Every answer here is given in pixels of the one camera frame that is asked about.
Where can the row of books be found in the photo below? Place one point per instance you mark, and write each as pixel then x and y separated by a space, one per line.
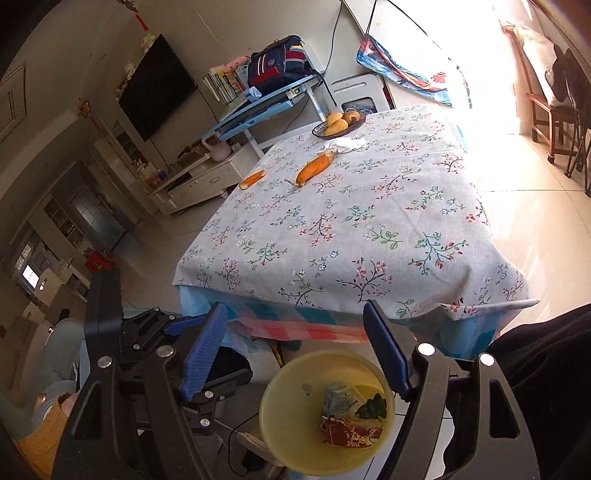
pixel 226 85

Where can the red snack wrapper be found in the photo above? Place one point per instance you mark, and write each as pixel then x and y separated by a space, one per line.
pixel 351 431

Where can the pink plush toy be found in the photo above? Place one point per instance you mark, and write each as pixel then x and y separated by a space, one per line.
pixel 236 62

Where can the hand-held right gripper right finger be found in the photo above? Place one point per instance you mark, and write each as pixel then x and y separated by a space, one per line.
pixel 385 350

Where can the wooden chair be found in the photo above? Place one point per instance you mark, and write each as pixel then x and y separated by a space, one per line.
pixel 540 115

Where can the red plastic stool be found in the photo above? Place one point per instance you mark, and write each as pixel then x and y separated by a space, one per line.
pixel 99 260

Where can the white television cabinet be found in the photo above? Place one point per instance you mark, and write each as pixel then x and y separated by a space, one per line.
pixel 203 182

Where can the white cushion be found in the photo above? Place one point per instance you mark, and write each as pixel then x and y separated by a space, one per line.
pixel 535 55

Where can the green white milk carton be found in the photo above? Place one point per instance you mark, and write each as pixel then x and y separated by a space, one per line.
pixel 340 399

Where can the navy red backpack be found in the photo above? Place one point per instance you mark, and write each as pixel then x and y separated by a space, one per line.
pixel 277 62

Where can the white floor appliance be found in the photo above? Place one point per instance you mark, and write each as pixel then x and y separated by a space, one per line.
pixel 355 94

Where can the blue study desk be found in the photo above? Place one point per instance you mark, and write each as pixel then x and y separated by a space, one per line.
pixel 263 108

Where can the dark green wrapper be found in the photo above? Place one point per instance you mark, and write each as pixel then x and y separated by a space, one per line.
pixel 373 406

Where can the person's left hand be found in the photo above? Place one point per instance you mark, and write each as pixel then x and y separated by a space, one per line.
pixel 62 401

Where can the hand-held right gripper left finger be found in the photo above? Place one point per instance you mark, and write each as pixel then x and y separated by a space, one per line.
pixel 203 350

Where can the pink kettle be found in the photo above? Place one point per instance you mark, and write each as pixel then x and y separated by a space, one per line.
pixel 217 150

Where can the brownish mango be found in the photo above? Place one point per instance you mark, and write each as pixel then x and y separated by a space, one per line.
pixel 351 116

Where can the black folding chair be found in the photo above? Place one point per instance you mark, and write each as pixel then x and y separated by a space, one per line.
pixel 579 138

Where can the floral tablecloth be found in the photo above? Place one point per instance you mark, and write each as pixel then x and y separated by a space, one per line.
pixel 360 221

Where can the printed blanket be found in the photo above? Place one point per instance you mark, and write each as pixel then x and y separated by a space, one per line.
pixel 401 71

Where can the crumpled white tissue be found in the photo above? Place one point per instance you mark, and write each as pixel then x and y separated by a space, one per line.
pixel 353 143

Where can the yellow mango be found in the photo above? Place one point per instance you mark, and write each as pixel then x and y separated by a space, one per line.
pixel 334 118
pixel 337 128

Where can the blue checked undercloth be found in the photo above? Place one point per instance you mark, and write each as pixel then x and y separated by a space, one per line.
pixel 323 332

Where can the yellow plastic bin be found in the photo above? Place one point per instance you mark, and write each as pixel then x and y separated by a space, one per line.
pixel 286 415

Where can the person's dark clothing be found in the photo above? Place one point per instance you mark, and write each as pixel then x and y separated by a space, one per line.
pixel 545 392

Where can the black wall television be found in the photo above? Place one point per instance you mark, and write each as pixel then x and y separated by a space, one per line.
pixel 157 85

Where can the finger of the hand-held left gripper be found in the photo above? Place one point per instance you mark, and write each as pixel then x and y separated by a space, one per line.
pixel 231 374
pixel 143 330

